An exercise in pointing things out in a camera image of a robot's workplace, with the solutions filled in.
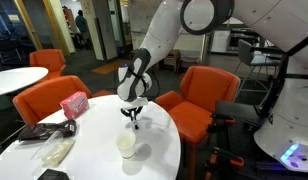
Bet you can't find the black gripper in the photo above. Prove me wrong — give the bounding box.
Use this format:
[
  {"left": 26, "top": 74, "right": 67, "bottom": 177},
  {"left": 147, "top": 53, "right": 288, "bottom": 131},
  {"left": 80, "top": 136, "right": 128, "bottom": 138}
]
[{"left": 120, "top": 105, "right": 144, "bottom": 125}]

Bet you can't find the black marker pen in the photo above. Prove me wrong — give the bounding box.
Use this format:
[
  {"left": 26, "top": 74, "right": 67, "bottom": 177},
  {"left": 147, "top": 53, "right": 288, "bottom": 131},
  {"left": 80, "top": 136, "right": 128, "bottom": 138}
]
[{"left": 131, "top": 117, "right": 140, "bottom": 131}]

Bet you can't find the white paper cup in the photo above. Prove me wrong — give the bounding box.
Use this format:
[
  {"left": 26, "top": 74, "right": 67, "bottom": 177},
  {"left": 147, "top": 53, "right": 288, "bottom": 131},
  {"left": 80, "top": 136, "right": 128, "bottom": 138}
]
[{"left": 115, "top": 132, "right": 137, "bottom": 160}]

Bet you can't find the pink tissue pack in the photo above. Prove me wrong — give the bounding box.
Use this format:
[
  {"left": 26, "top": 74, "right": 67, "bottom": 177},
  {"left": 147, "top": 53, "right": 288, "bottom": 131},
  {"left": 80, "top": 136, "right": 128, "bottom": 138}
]
[{"left": 59, "top": 91, "right": 90, "bottom": 120}]

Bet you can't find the small wooden stool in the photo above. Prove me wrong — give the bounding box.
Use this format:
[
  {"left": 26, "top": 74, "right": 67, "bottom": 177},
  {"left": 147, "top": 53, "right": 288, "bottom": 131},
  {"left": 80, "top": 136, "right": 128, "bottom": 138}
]
[
  {"left": 163, "top": 49, "right": 182, "bottom": 73},
  {"left": 179, "top": 54, "right": 203, "bottom": 69}
]

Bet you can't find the orange armchair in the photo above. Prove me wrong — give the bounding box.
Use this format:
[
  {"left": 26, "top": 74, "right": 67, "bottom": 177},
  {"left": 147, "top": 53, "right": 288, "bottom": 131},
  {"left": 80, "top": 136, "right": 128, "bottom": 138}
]
[
  {"left": 12, "top": 75, "right": 114, "bottom": 126},
  {"left": 29, "top": 49, "right": 67, "bottom": 81},
  {"left": 155, "top": 65, "right": 242, "bottom": 180}
]

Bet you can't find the clear plastic bag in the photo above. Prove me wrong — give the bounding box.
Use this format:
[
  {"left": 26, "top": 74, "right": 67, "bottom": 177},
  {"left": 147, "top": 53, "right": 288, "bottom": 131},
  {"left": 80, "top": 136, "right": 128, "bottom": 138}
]
[{"left": 30, "top": 130, "right": 77, "bottom": 168}]

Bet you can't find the orange and black clamp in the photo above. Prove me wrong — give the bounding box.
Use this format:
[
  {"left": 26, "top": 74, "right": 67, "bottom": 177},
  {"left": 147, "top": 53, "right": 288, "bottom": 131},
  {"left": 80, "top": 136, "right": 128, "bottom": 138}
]
[
  {"left": 203, "top": 146, "right": 246, "bottom": 180},
  {"left": 207, "top": 113, "right": 236, "bottom": 134}
]

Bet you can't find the dark brown snack bag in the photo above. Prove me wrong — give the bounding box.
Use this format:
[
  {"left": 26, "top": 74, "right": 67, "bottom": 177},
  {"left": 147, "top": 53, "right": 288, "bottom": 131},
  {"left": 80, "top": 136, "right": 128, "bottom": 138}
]
[{"left": 17, "top": 119, "right": 78, "bottom": 142}]

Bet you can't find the small black object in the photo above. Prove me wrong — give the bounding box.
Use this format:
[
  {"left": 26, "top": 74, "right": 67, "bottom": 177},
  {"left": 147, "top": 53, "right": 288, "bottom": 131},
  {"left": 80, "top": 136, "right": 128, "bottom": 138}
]
[{"left": 37, "top": 168, "right": 71, "bottom": 180}]

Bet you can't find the person in dark clothes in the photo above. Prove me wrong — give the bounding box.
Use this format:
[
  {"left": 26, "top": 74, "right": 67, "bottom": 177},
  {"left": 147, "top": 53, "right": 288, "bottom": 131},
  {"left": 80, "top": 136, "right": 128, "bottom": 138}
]
[{"left": 74, "top": 9, "right": 91, "bottom": 48}]

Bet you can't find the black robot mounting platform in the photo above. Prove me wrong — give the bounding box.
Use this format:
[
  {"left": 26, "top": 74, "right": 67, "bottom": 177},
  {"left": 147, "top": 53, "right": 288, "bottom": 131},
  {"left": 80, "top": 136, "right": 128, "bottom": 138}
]
[{"left": 215, "top": 99, "right": 308, "bottom": 180}]

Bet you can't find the white kitchen cabinet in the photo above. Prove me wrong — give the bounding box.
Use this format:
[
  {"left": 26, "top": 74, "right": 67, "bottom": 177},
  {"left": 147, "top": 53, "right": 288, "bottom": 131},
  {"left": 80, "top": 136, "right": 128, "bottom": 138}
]
[{"left": 211, "top": 30, "right": 231, "bottom": 54}]

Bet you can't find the white round side table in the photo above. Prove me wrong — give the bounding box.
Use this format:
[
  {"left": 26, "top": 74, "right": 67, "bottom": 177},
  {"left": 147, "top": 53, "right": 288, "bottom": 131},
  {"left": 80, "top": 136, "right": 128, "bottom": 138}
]
[{"left": 0, "top": 66, "right": 50, "bottom": 111}]

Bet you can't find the built-in steel oven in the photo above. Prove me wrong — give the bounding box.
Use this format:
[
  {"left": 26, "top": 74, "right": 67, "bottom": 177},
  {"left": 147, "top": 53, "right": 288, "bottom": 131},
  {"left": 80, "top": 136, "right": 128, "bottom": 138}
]
[{"left": 227, "top": 28, "right": 262, "bottom": 53}]

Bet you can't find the grey bar stool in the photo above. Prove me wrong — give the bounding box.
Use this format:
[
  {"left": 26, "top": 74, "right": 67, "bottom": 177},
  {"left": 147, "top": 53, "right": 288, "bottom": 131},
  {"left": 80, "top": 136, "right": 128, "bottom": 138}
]
[{"left": 233, "top": 39, "right": 282, "bottom": 98}]

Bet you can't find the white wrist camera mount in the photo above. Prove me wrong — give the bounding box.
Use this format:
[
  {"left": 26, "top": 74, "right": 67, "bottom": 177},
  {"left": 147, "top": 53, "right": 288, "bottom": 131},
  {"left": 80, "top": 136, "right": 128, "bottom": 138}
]
[{"left": 122, "top": 97, "right": 150, "bottom": 110}]

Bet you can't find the wall whiteboard with writing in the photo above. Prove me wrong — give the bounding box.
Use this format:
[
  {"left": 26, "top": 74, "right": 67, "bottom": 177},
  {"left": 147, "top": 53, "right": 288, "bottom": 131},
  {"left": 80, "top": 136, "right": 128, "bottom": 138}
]
[{"left": 128, "top": 0, "right": 162, "bottom": 34}]

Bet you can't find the yellow door frame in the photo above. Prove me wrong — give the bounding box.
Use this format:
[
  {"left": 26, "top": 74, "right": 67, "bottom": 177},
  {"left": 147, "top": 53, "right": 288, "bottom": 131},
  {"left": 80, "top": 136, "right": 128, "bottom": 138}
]
[
  {"left": 42, "top": 0, "right": 71, "bottom": 57},
  {"left": 13, "top": 0, "right": 44, "bottom": 52}
]

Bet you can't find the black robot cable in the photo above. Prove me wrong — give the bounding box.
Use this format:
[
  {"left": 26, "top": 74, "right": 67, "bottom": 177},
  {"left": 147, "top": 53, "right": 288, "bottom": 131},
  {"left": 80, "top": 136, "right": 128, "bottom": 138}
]
[{"left": 257, "top": 33, "right": 308, "bottom": 118}]

